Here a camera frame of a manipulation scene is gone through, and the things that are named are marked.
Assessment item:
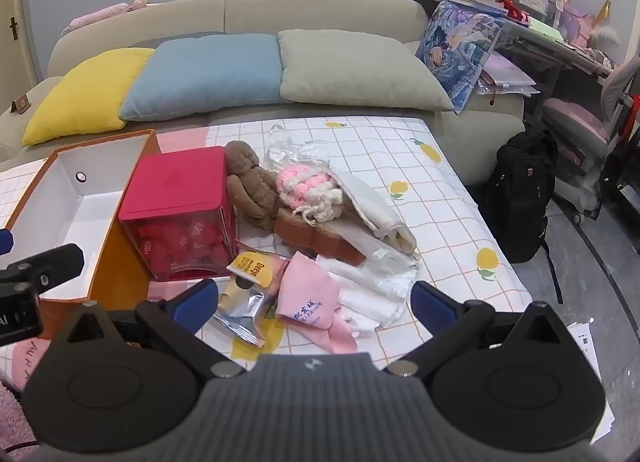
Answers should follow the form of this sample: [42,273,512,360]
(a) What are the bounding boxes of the dark grey cushion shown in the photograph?
[131,30,223,50]

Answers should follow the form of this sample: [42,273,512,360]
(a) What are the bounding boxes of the rolled cream cloth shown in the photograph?
[332,169,418,255]

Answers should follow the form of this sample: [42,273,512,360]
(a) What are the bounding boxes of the bear-shaped brown scrub sponge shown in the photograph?
[274,209,368,265]

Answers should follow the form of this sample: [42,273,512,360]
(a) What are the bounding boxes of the brown plush toy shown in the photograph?
[222,140,281,233]

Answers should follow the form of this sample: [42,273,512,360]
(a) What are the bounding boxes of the white plastic bag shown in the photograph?
[315,237,421,330]

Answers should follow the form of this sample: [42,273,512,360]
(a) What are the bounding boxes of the yellow pillow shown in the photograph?
[21,48,156,147]

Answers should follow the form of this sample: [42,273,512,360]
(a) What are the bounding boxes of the blue cartoon print pillow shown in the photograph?
[415,0,505,117]

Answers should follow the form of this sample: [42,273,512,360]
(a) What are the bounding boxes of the crumpled clear plastic bag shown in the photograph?
[262,124,333,177]

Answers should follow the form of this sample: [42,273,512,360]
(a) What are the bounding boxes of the black backpack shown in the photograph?
[477,129,566,305]

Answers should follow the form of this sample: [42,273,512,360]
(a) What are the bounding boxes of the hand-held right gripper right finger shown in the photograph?
[385,281,571,378]

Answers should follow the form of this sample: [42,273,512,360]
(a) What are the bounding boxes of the red lidded box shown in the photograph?
[118,146,238,283]

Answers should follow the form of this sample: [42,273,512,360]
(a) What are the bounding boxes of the light blue pillow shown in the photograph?
[119,33,293,123]

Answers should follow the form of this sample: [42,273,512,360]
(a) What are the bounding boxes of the pink grey chair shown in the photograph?
[542,56,640,225]

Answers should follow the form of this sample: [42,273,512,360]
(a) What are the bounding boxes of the beige fabric sofa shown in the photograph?
[0,0,526,187]

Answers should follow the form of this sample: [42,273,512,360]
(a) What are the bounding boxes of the pink printed bag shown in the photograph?
[10,337,53,388]

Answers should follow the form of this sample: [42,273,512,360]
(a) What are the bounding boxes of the pink school bag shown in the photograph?
[557,0,611,50]

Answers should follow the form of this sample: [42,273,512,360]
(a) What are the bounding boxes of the white fluffy toy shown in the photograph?
[590,24,621,57]

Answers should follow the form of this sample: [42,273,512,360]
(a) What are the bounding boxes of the pink cloth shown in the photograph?
[274,251,358,354]

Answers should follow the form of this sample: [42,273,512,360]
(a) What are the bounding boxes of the white papers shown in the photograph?
[567,322,621,438]

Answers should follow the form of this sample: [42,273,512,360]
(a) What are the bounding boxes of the orange cardboard box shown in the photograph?
[4,129,163,343]

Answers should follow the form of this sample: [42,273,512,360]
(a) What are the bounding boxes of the checked lemon print sheet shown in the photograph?
[0,114,533,378]

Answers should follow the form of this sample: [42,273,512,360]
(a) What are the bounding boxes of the long pink plush toy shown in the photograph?
[67,0,166,30]

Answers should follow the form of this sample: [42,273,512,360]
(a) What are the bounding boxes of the pink white knitted toy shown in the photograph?
[275,164,346,225]

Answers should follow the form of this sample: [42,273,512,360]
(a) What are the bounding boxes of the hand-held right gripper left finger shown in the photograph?
[50,279,246,378]

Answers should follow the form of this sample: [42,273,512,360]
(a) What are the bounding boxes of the grey desk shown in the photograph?
[415,0,616,143]

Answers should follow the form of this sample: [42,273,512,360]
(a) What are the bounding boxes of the yellow snack packet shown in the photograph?
[226,251,291,287]

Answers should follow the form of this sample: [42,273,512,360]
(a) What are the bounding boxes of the silver foil packet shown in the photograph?
[214,282,281,348]

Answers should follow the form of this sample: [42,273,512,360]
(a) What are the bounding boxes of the beige pillow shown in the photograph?
[277,29,455,112]

